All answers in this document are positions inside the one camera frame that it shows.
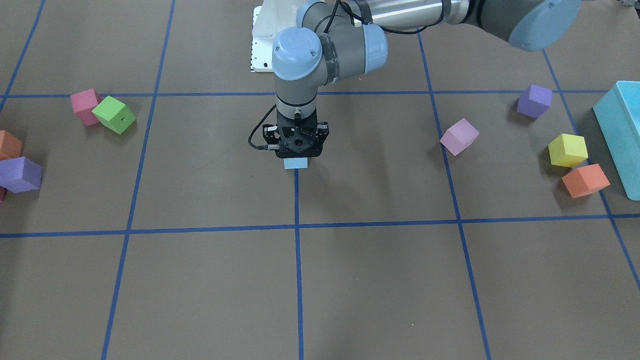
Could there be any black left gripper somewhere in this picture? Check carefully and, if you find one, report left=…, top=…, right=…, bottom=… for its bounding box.
left=263, top=114, right=330, bottom=159

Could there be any light blue foam block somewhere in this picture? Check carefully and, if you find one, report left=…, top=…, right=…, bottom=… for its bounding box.
left=283, top=157, right=309, bottom=170

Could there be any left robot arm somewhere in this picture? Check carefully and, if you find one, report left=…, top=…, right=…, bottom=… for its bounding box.
left=247, top=0, right=581, bottom=159

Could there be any light pink foam block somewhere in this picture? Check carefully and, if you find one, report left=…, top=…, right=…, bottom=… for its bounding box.
left=439, top=118, right=480, bottom=157

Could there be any green foam block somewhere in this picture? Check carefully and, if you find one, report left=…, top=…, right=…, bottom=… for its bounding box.
left=91, top=95, right=137, bottom=135

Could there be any dark pink foam block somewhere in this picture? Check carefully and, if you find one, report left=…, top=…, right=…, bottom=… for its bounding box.
left=70, top=88, right=102, bottom=126

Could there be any purple foam block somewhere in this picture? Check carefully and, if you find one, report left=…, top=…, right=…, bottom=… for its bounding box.
left=516, top=84, right=554, bottom=119
left=0, top=157, right=42, bottom=193

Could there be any yellow foam block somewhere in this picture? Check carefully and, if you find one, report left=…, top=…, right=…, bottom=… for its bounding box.
left=547, top=133, right=589, bottom=168

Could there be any orange foam block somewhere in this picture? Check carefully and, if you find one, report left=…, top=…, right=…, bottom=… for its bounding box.
left=561, top=164, right=611, bottom=199
left=0, top=130, right=23, bottom=161

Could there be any cyan plastic bin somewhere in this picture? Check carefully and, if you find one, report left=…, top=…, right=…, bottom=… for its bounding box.
left=592, top=80, right=640, bottom=201

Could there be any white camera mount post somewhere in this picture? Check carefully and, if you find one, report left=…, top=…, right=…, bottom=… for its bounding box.
left=250, top=0, right=363, bottom=73

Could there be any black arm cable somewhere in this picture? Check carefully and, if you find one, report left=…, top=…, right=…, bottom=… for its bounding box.
left=248, top=0, right=421, bottom=151

